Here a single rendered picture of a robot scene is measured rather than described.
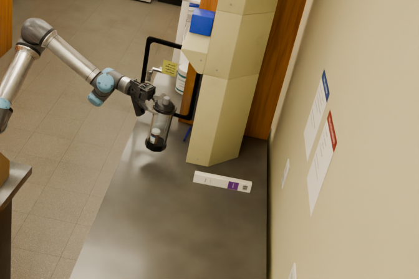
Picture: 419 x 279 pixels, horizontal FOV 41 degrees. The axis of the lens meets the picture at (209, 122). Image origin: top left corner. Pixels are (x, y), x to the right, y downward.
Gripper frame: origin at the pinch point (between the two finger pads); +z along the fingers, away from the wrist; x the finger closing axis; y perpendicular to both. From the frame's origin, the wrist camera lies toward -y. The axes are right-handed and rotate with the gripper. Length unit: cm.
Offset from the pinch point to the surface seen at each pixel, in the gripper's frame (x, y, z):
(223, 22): 9.4, 47.4, 12.6
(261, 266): -30, -21, 74
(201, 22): 23.9, 36.8, -4.6
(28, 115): 93, -132, -170
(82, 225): 25, -124, -51
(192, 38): 17.3, 30.7, -3.5
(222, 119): 14.7, 1.7, 22.8
